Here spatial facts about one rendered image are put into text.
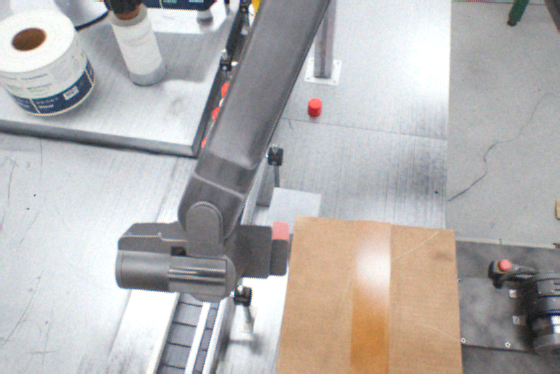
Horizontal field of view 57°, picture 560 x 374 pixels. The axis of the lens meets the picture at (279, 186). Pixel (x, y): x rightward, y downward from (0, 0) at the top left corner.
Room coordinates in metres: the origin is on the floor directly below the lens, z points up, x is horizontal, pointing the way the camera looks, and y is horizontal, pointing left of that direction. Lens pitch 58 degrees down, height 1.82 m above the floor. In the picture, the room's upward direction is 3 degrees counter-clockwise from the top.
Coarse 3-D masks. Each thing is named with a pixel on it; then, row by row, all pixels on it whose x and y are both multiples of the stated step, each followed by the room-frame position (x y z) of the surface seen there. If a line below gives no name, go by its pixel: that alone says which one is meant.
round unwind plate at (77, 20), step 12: (12, 0) 1.23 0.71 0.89; (24, 0) 1.23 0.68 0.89; (36, 0) 1.22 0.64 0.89; (48, 0) 1.22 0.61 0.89; (72, 0) 1.22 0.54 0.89; (84, 0) 1.21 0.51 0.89; (60, 12) 1.17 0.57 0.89; (72, 12) 1.17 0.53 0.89; (84, 12) 1.16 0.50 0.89; (96, 12) 1.16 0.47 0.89
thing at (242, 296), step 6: (240, 288) 0.32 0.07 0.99; (246, 288) 0.33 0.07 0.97; (234, 294) 0.32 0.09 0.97; (240, 294) 0.31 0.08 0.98; (246, 294) 0.32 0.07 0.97; (252, 294) 0.32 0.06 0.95; (234, 300) 0.31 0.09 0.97; (240, 300) 0.31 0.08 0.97; (246, 300) 0.30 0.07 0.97; (246, 306) 0.30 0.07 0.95; (246, 312) 0.31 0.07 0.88; (246, 318) 0.31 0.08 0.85
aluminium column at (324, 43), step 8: (336, 0) 0.93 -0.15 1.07; (328, 8) 0.94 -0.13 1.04; (336, 8) 0.93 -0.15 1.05; (328, 16) 0.94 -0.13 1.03; (336, 16) 0.96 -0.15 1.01; (328, 24) 0.94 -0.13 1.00; (336, 24) 0.97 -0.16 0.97; (320, 32) 0.94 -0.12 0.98; (328, 32) 0.93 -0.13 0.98; (320, 40) 0.94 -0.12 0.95; (328, 40) 0.93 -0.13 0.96; (320, 48) 0.94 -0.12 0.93; (328, 48) 0.93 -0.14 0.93; (320, 56) 0.94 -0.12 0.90; (328, 56) 0.93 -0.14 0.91; (320, 64) 0.94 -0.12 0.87; (328, 64) 0.93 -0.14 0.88; (320, 72) 0.94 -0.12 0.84; (328, 72) 0.93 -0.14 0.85
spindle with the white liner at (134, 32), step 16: (112, 0) 0.90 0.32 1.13; (128, 0) 0.91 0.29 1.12; (112, 16) 0.93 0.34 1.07; (128, 16) 0.91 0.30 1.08; (144, 16) 0.93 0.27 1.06; (128, 32) 0.90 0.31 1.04; (144, 32) 0.91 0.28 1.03; (128, 48) 0.90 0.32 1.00; (144, 48) 0.90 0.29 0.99; (128, 64) 0.91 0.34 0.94; (144, 64) 0.90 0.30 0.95; (160, 64) 0.93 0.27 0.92; (144, 80) 0.90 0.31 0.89
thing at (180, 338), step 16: (192, 304) 0.34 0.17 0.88; (176, 320) 0.31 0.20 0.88; (192, 320) 0.30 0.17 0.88; (208, 320) 0.30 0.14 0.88; (176, 336) 0.28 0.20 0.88; (192, 336) 0.27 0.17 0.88; (208, 336) 0.27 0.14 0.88; (176, 352) 0.25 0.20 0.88; (160, 368) 0.22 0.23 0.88; (176, 368) 0.22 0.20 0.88
